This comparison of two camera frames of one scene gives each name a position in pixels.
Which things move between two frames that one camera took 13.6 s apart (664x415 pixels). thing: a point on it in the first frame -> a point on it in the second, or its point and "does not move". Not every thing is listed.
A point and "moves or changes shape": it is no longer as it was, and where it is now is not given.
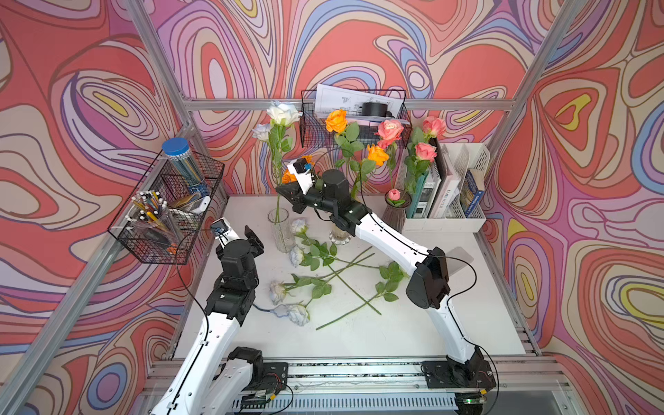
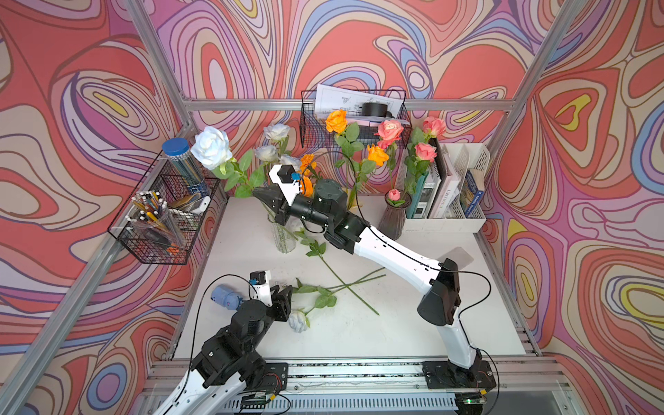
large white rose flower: (298, 315) -> (211, 148)
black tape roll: (377, 109) does not move
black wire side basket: (162, 220) does not move
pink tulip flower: (393, 197) does not move
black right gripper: (296, 199) -> (277, 202)
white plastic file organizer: (455, 202) does not move
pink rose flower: (418, 163) does not move
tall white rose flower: (281, 115) moves or changes shape
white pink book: (447, 188) does not move
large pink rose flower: (388, 131) does not move
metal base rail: (523, 386) does not move
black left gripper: (252, 244) -> (281, 308)
